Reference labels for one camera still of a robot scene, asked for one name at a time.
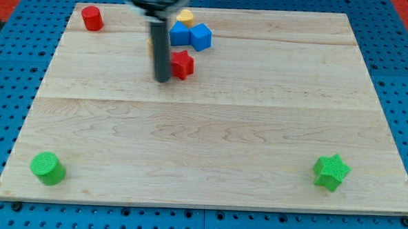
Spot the red cylinder block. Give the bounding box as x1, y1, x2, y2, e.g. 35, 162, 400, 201
81, 6, 104, 31

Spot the blue triangular block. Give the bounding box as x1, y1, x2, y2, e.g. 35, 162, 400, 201
170, 21, 191, 46

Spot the blue cube block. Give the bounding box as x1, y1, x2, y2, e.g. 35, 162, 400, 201
190, 23, 212, 52

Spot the wooden board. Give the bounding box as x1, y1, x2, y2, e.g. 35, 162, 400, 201
0, 3, 408, 216

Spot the yellow block behind rod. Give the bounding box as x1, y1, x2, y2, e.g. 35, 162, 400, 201
147, 37, 153, 56

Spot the red star block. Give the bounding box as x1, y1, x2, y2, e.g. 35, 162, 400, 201
170, 50, 194, 81

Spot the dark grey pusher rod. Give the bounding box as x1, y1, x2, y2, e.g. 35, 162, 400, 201
150, 19, 172, 83

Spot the green cylinder block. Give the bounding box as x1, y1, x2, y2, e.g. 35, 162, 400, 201
30, 151, 66, 186

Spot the green star block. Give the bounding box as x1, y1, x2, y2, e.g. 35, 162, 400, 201
313, 154, 351, 192

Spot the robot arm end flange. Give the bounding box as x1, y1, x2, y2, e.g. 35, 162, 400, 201
125, 0, 192, 21

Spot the yellow heart block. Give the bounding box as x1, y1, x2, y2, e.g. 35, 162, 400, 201
176, 9, 194, 28

